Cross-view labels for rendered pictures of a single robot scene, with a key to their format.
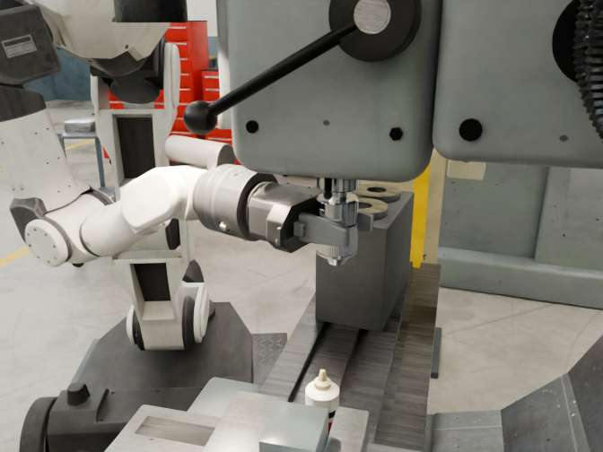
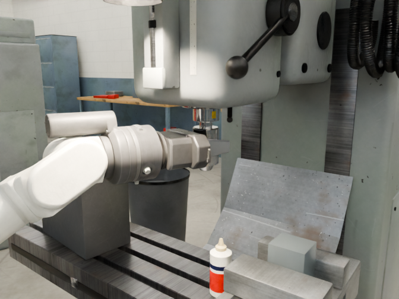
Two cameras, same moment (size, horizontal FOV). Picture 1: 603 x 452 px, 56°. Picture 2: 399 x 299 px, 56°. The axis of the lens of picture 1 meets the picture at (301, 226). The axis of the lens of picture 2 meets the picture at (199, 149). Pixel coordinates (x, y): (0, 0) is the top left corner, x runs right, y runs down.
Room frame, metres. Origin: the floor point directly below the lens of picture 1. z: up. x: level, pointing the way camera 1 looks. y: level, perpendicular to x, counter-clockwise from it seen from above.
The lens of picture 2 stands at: (0.36, 0.56, 1.37)
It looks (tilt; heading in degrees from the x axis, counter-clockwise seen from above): 12 degrees down; 292
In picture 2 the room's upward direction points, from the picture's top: straight up
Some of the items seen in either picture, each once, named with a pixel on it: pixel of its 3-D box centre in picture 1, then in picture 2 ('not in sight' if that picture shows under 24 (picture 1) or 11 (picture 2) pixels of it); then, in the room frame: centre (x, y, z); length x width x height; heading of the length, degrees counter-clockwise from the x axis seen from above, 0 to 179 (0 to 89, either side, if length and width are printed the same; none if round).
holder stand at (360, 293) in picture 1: (366, 249); (82, 199); (0.95, -0.12, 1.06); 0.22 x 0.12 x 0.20; 158
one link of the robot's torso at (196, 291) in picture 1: (170, 314); not in sight; (1.39, 0.37, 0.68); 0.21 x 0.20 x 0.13; 4
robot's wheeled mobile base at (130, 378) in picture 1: (170, 348); not in sight; (1.36, 0.37, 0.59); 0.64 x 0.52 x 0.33; 4
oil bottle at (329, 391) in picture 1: (322, 409); (220, 266); (0.56, -0.02, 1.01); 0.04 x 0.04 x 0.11
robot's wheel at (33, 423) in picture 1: (46, 439); not in sight; (1.10, 0.62, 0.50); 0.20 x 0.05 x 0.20; 4
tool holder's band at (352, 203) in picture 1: (337, 201); (205, 129); (0.59, -0.04, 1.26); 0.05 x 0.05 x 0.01
